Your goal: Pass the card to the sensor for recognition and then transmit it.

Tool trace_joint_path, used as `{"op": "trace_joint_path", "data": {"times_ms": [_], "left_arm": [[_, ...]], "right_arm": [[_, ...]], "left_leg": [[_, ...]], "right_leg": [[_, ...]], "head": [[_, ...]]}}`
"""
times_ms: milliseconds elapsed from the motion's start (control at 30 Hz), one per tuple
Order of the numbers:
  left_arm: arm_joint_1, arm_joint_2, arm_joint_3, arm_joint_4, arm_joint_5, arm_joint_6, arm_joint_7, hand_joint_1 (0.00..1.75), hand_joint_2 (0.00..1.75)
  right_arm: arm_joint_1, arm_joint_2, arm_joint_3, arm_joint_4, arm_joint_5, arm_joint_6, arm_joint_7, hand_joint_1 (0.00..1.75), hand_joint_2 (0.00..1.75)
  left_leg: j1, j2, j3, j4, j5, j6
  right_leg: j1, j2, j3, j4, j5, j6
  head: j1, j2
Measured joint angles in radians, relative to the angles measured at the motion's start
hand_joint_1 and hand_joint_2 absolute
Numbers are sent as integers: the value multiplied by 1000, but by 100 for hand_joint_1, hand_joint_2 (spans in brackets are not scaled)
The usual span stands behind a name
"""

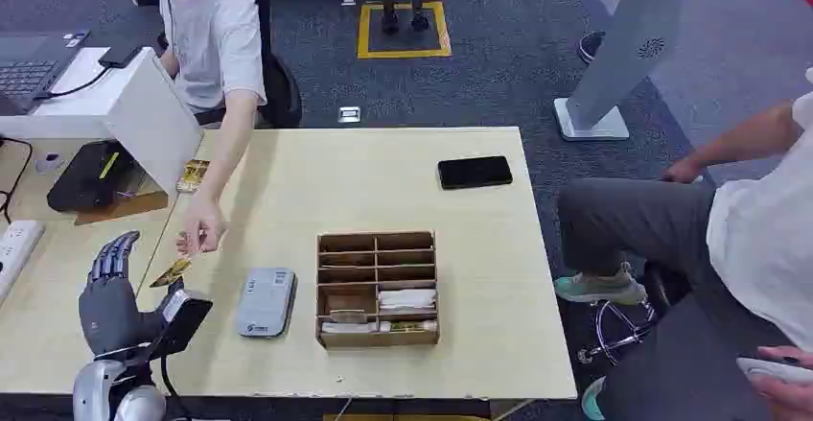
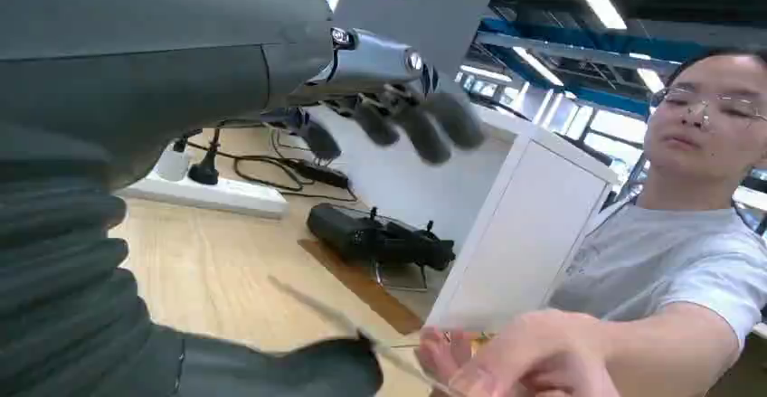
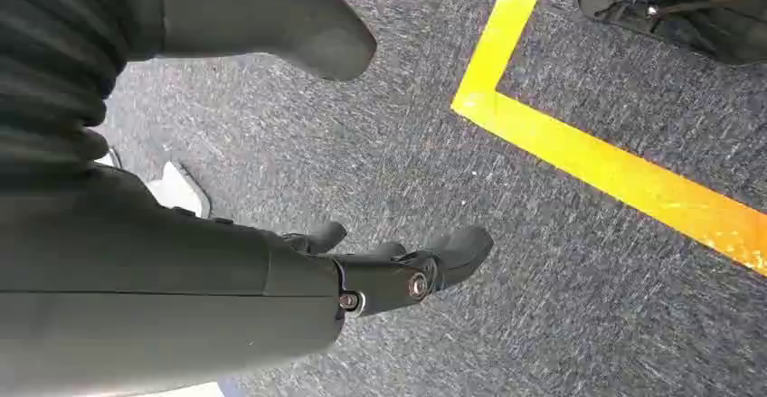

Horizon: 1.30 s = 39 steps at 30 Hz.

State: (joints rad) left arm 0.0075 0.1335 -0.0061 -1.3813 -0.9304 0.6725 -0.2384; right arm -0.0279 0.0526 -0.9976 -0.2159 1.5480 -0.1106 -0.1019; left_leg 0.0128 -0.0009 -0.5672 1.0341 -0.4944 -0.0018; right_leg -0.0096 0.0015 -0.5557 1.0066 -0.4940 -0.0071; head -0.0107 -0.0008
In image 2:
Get person's hand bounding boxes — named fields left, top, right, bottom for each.
left=416, top=308, right=622, bottom=397

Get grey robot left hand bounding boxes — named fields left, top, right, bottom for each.
left=0, top=0, right=488, bottom=397

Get white plug adapter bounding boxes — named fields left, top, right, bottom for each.
left=154, top=137, right=193, bottom=184

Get white cabinet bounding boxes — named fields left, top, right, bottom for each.
left=423, top=119, right=620, bottom=334

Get black plug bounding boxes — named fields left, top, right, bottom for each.
left=187, top=128, right=223, bottom=187

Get person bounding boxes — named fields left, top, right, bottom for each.
left=416, top=46, right=767, bottom=397

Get white power strip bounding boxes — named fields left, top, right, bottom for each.
left=115, top=169, right=290, bottom=222

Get black power brick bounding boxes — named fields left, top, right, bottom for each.
left=292, top=159, right=353, bottom=191

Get black remote controller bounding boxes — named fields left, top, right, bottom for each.
left=306, top=202, right=457, bottom=273

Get ribbed grey left arm sleeve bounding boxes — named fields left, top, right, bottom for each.
left=0, top=123, right=182, bottom=397

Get grey pillar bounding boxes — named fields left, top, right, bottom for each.
left=330, top=0, right=508, bottom=79

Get clear-rimmed glasses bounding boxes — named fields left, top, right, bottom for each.
left=649, top=84, right=767, bottom=130

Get blue ceiling beam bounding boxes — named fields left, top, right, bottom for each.
left=478, top=16, right=711, bottom=117

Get black cable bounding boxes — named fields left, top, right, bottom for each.
left=185, top=119, right=361, bottom=203

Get metal wire stand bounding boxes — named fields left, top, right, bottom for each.
left=374, top=260, right=431, bottom=293

